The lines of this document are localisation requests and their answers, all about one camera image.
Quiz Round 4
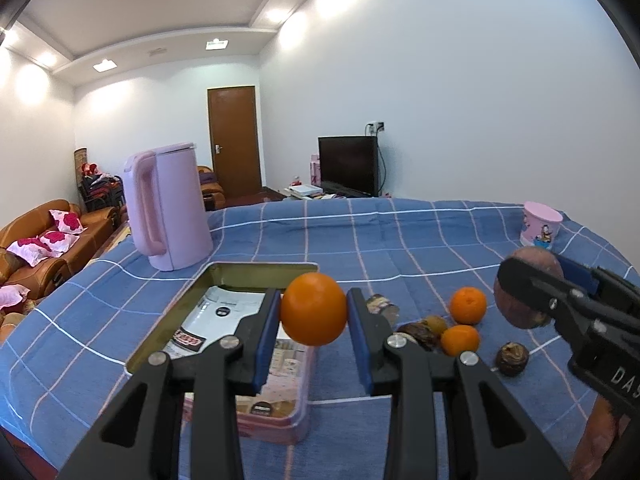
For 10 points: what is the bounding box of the pink cartoon mug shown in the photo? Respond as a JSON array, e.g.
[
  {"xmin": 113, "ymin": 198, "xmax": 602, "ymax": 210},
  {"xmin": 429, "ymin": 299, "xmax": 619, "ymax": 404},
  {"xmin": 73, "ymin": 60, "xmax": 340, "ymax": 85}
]
[{"xmin": 520, "ymin": 200, "xmax": 563, "ymax": 249}]

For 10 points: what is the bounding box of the dark mangosteen front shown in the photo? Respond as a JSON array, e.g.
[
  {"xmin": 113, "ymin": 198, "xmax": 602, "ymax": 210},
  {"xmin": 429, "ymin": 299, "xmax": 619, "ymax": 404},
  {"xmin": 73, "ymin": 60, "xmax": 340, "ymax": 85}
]
[{"xmin": 495, "ymin": 341, "xmax": 529, "ymax": 377}]

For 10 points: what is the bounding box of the large orange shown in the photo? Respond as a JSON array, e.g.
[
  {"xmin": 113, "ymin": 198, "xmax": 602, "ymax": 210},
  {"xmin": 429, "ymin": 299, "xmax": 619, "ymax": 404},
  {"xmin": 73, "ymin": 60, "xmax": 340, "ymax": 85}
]
[{"xmin": 280, "ymin": 272, "xmax": 348, "ymax": 347}]

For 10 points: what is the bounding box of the small orange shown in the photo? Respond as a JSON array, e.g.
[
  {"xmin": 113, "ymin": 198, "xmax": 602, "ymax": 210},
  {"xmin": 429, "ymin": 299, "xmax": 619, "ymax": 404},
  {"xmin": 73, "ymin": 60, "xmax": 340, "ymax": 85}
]
[
  {"xmin": 449, "ymin": 287, "xmax": 487, "ymax": 325},
  {"xmin": 440, "ymin": 325, "xmax": 480, "ymax": 356}
]

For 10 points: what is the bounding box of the black television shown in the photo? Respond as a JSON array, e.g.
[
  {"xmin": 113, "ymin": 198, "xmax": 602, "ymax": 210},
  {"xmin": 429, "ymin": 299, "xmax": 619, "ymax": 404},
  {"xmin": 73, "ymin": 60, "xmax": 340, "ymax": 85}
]
[{"xmin": 318, "ymin": 136, "xmax": 380, "ymax": 197}]

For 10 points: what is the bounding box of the brown leather long sofa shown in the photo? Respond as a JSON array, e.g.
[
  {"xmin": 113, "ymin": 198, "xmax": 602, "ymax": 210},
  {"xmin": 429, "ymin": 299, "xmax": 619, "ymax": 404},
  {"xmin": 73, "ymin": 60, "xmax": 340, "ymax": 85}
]
[{"xmin": 1, "ymin": 200, "xmax": 118, "ymax": 299}]

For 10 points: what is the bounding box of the brown leather far sofa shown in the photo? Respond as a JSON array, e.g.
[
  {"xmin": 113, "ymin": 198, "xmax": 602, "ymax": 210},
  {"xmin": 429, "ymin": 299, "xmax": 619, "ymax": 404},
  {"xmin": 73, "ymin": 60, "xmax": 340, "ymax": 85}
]
[{"xmin": 198, "ymin": 166, "xmax": 226, "ymax": 211}]

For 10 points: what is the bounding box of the pink metal tin box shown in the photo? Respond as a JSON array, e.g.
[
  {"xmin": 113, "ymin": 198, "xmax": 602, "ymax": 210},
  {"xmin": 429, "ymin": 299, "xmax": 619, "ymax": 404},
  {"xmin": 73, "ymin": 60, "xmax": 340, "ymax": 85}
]
[{"xmin": 126, "ymin": 262, "xmax": 318, "ymax": 445}]

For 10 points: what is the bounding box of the white tv stand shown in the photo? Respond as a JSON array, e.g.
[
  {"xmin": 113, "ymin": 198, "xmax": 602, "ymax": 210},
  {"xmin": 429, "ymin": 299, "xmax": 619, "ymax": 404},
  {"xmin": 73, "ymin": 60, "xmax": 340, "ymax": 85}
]
[{"xmin": 279, "ymin": 184, "xmax": 341, "ymax": 200}]

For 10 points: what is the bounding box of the right hand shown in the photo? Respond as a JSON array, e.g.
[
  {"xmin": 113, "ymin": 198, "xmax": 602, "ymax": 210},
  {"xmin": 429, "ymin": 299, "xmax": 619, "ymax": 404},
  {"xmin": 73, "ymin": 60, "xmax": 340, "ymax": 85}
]
[{"xmin": 570, "ymin": 396, "xmax": 629, "ymax": 480}]

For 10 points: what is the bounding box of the small green-yellow fruit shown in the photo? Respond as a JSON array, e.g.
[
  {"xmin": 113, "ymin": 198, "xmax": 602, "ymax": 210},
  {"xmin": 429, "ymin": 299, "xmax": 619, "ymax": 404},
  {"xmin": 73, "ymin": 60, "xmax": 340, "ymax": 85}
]
[{"xmin": 421, "ymin": 315, "xmax": 449, "ymax": 338}]

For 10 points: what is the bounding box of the printed paper liner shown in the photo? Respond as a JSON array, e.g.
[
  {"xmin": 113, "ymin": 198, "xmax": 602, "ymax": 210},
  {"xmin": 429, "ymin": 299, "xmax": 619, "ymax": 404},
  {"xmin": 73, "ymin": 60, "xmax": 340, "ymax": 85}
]
[{"xmin": 164, "ymin": 286, "xmax": 307, "ymax": 418}]

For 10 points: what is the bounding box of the brown wooden door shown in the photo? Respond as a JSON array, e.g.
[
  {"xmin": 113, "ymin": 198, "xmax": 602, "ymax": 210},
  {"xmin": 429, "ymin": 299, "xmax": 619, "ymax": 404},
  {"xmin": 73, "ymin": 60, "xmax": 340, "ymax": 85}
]
[{"xmin": 207, "ymin": 86, "xmax": 262, "ymax": 200}]

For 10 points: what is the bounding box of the pink electric kettle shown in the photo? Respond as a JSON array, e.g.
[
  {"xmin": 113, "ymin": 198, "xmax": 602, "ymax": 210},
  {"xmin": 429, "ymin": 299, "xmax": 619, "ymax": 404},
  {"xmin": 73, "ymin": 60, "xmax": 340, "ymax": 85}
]
[{"xmin": 122, "ymin": 143, "xmax": 213, "ymax": 272}]

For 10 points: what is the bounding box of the brown leather near armchair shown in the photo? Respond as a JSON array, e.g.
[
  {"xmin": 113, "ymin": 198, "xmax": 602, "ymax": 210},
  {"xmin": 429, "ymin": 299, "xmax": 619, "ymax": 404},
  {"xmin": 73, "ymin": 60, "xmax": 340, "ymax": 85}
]
[{"xmin": 0, "ymin": 284, "xmax": 36, "ymax": 344}]

